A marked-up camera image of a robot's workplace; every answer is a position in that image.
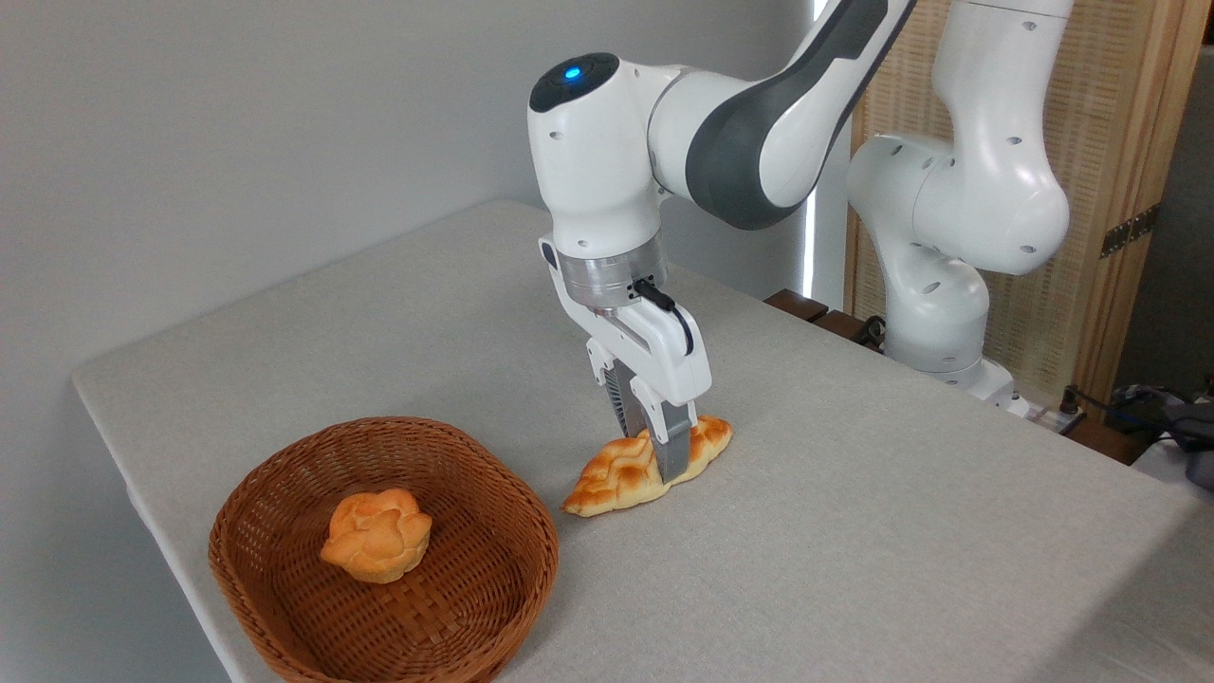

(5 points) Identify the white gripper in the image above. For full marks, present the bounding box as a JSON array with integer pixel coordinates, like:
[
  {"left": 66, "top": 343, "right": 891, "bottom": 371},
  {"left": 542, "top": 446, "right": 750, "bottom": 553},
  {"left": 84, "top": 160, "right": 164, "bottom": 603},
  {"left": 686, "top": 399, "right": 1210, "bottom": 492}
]
[{"left": 539, "top": 237, "right": 713, "bottom": 485}]

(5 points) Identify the long braided bread loaf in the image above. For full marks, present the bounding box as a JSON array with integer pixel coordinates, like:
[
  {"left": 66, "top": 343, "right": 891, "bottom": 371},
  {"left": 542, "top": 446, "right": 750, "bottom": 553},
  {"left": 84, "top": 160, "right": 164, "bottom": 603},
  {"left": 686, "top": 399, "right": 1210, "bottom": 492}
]
[{"left": 561, "top": 415, "right": 734, "bottom": 519}]

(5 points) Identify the brown woven wicker basket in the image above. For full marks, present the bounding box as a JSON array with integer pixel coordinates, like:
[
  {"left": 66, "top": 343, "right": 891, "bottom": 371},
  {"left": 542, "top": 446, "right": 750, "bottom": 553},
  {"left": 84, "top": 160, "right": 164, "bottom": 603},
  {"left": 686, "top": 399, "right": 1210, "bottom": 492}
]
[{"left": 208, "top": 416, "right": 561, "bottom": 683}]

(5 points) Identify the round knotted bread roll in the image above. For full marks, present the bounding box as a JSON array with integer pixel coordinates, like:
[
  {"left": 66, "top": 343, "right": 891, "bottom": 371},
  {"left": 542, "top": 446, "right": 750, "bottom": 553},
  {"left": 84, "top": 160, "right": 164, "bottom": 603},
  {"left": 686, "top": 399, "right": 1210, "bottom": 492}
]
[{"left": 319, "top": 488, "right": 433, "bottom": 584}]

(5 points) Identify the dark brown wooden block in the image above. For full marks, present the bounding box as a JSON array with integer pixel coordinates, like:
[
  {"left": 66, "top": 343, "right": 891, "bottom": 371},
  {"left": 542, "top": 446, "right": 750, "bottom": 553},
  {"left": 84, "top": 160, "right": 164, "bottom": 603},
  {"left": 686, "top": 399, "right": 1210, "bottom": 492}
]
[
  {"left": 1062, "top": 417, "right": 1150, "bottom": 467},
  {"left": 764, "top": 289, "right": 830, "bottom": 323},
  {"left": 814, "top": 310, "right": 885, "bottom": 354}
]

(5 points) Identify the white power strip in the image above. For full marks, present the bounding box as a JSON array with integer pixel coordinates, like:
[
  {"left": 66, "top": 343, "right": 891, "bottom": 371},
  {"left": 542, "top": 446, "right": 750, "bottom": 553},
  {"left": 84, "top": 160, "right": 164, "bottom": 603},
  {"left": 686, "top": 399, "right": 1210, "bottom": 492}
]
[{"left": 1027, "top": 398, "right": 1088, "bottom": 436}]

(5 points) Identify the metal screen hinge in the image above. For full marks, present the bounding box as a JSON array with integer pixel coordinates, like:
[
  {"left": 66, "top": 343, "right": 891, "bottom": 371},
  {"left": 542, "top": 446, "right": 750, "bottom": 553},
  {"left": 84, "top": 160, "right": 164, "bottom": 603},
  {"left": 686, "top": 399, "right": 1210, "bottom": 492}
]
[{"left": 1100, "top": 204, "right": 1160, "bottom": 259}]

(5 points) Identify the dark grey bag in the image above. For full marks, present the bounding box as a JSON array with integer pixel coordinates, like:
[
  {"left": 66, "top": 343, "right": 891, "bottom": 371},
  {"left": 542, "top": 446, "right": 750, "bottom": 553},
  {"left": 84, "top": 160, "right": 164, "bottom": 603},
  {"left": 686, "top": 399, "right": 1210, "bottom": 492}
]
[{"left": 1108, "top": 379, "right": 1214, "bottom": 492}]

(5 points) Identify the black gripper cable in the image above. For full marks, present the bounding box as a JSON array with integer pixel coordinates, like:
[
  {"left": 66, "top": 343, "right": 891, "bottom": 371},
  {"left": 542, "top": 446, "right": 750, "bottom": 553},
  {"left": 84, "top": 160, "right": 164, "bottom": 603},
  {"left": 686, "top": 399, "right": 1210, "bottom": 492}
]
[{"left": 634, "top": 278, "right": 695, "bottom": 358}]

